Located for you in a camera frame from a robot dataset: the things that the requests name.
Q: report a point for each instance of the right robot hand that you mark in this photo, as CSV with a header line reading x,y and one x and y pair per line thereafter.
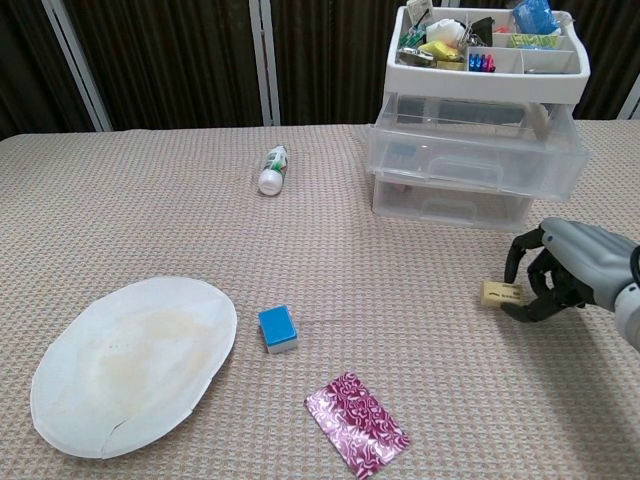
x,y
585,265

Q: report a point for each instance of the yellow eraser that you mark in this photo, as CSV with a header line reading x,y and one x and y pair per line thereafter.
x,y
500,294

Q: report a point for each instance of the white drawer organizer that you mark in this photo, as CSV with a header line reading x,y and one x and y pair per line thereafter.
x,y
485,87

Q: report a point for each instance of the beige woven tablecloth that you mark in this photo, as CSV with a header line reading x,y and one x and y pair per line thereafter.
x,y
400,300

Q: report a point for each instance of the black pleated curtain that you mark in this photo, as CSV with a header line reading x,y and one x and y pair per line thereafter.
x,y
25,65
175,60
335,60
610,45

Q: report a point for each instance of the blue and red clips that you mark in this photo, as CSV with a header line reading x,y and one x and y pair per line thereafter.
x,y
481,61

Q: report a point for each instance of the blue and green packet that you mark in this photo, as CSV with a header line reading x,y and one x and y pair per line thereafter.
x,y
532,41

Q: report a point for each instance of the blue plastic pack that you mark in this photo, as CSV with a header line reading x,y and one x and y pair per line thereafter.
x,y
534,15

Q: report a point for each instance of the black pouch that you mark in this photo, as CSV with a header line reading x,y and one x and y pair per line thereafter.
x,y
482,31

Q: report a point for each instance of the yellow sponge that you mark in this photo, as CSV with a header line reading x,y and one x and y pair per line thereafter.
x,y
440,51

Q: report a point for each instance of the white crumpled ball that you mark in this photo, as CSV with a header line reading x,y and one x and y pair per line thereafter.
x,y
446,31

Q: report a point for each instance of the pink patterned card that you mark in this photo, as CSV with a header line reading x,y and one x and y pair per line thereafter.
x,y
357,425

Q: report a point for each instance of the green printed packet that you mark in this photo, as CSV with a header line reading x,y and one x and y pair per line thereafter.
x,y
412,41

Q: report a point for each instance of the white tag card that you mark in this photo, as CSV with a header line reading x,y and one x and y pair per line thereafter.
x,y
420,10

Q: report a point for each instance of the blue and white block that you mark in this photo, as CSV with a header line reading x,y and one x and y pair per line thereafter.
x,y
277,327

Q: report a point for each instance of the white bottle green label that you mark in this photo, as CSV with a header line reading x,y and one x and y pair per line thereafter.
x,y
272,172

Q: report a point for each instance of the white paper plate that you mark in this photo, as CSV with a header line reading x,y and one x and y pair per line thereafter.
x,y
130,370

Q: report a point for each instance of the aluminium frame post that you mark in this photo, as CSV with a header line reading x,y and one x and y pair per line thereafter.
x,y
630,100
80,70
266,65

